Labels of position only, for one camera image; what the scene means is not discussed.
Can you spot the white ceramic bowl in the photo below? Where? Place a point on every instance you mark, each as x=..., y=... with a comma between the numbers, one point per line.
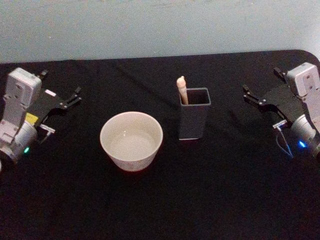
x=131, y=142

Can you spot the dark square utensil holder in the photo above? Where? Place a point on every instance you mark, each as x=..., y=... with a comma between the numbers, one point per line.
x=192, y=122

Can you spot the black table cloth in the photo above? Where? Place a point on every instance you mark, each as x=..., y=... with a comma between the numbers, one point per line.
x=160, y=200

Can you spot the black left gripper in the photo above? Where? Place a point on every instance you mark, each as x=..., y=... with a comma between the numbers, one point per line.
x=48, y=102

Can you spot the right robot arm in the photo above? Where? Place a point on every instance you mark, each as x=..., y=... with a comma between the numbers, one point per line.
x=306, y=95

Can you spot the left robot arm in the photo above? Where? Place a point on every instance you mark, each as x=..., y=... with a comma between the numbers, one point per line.
x=17, y=105

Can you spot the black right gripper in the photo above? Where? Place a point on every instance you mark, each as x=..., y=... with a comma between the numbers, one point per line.
x=282, y=101

